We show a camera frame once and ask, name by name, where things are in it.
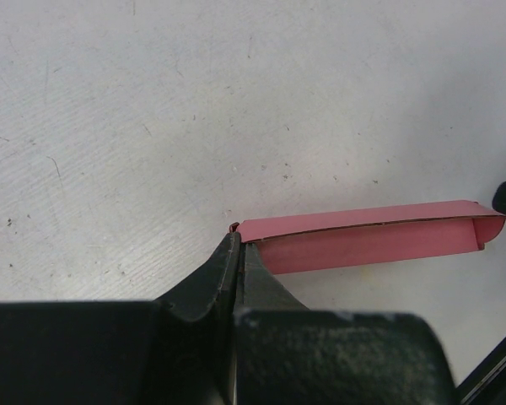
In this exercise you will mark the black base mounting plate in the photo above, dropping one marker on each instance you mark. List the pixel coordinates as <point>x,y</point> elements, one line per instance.
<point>486,384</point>

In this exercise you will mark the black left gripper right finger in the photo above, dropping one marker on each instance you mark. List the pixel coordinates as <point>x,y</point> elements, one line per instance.
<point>289,354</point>

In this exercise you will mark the pink paper box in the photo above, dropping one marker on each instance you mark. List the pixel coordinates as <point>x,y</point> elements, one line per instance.
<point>309,242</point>

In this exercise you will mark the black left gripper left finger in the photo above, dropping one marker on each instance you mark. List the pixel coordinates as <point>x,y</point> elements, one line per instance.
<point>171,350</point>

